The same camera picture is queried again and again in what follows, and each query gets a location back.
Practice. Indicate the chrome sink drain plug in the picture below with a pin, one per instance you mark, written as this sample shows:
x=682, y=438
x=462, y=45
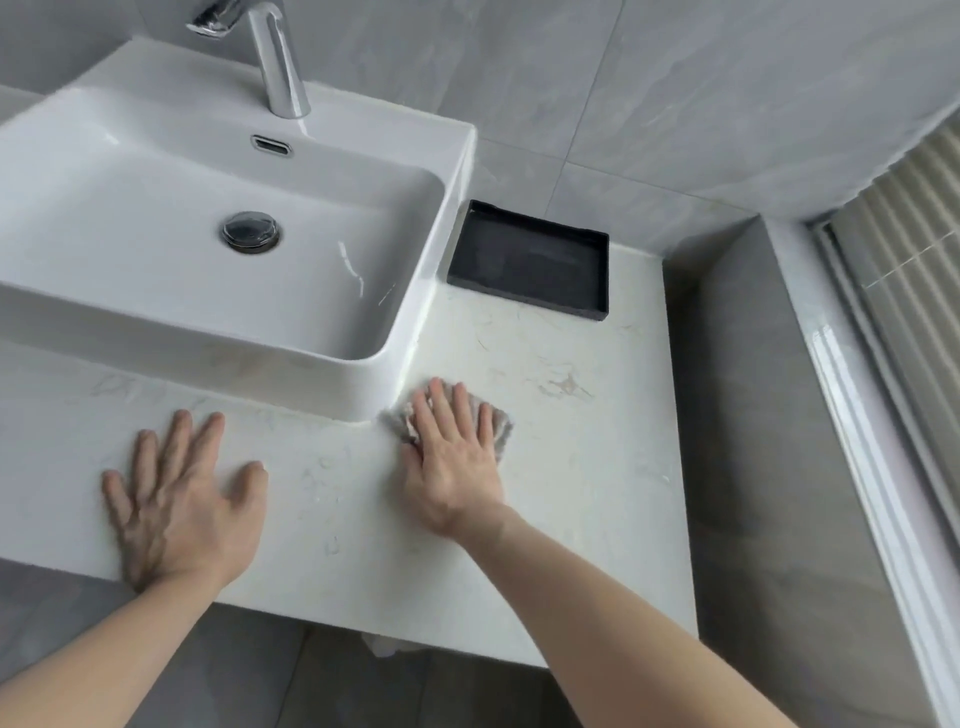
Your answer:
x=251, y=230

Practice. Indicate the person's left little finger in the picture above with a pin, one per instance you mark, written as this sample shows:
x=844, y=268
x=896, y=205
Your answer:
x=118, y=499

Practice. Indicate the person's right thumb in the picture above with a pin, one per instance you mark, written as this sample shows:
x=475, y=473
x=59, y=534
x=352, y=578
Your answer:
x=407, y=469

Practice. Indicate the grey cleaning cloth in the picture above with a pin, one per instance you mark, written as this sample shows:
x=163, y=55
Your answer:
x=504, y=429

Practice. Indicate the person's left middle finger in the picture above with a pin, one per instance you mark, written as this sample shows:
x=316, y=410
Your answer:
x=178, y=446

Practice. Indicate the black rectangular tray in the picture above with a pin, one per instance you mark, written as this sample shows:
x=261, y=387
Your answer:
x=529, y=262

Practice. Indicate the person's right middle finger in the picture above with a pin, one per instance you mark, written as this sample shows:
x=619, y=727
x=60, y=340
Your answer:
x=440, y=416

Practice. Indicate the person's right forearm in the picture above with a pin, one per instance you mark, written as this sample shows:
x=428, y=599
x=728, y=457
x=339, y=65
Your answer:
x=600, y=622

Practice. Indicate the beige pleated window blind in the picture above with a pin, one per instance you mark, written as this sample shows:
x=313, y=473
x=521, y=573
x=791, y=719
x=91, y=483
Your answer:
x=911, y=247

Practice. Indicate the person's left hand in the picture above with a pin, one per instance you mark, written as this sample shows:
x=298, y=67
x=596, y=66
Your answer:
x=180, y=525

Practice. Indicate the white window frame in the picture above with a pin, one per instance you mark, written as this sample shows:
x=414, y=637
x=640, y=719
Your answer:
x=877, y=465

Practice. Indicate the chrome faucet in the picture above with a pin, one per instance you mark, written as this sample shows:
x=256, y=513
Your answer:
x=279, y=60

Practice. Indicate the person's right hand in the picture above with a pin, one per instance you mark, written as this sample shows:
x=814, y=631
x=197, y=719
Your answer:
x=454, y=480

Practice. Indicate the white ceramic sink basin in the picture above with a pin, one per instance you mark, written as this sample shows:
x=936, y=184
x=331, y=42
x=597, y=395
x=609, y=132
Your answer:
x=187, y=225

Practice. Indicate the person's left thumb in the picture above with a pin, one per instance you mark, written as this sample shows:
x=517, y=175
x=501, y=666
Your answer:
x=249, y=486

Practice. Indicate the person's left forearm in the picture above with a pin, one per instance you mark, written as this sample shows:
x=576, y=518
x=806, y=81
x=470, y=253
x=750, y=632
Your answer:
x=97, y=660

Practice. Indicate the person's right little finger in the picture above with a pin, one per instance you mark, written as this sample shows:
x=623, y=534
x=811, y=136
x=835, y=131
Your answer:
x=489, y=439

